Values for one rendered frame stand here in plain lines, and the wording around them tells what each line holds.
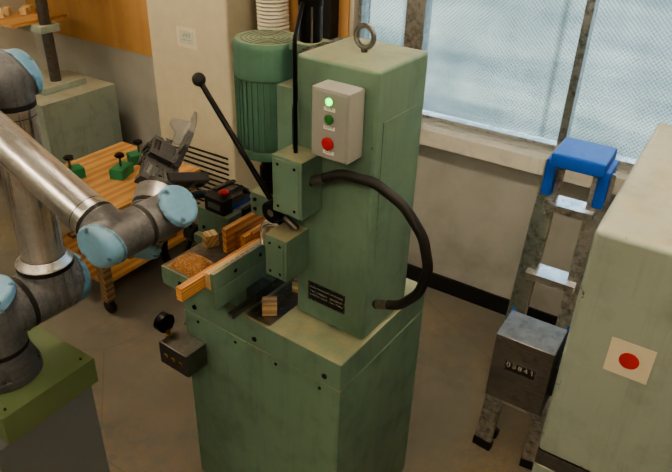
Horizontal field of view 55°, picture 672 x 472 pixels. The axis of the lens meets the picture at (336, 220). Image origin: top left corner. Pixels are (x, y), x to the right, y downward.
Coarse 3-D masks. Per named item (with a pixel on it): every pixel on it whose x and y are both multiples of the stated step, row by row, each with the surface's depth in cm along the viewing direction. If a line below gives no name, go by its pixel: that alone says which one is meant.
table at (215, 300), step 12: (192, 252) 187; (204, 252) 187; (216, 252) 187; (228, 252) 187; (264, 264) 185; (168, 276) 180; (180, 276) 177; (240, 276) 177; (252, 276) 182; (264, 276) 187; (204, 288) 172; (228, 288) 174; (240, 288) 179; (204, 300) 174; (216, 300) 172; (228, 300) 176
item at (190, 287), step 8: (240, 248) 182; (216, 264) 174; (200, 272) 171; (192, 280) 168; (200, 280) 169; (176, 288) 165; (184, 288) 165; (192, 288) 168; (200, 288) 170; (184, 296) 166
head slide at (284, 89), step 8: (288, 80) 160; (280, 88) 157; (288, 88) 156; (280, 96) 158; (288, 96) 157; (280, 104) 160; (288, 104) 158; (280, 112) 161; (288, 112) 159; (280, 120) 162; (288, 120) 160; (280, 128) 163; (288, 128) 161; (280, 136) 164; (288, 136) 162; (280, 144) 165; (288, 144) 163
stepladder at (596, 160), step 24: (576, 144) 197; (600, 144) 198; (552, 168) 195; (576, 168) 189; (600, 168) 186; (552, 192) 201; (600, 192) 191; (552, 216) 204; (576, 216) 197; (600, 216) 196; (528, 240) 210; (528, 264) 212; (576, 264) 203; (528, 288) 214; (576, 288) 206; (480, 432) 240; (528, 432) 229; (528, 456) 232
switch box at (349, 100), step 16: (320, 96) 138; (336, 96) 136; (352, 96) 134; (320, 112) 140; (336, 112) 137; (352, 112) 136; (320, 128) 142; (336, 128) 139; (352, 128) 138; (320, 144) 143; (336, 144) 141; (352, 144) 140; (336, 160) 143; (352, 160) 143
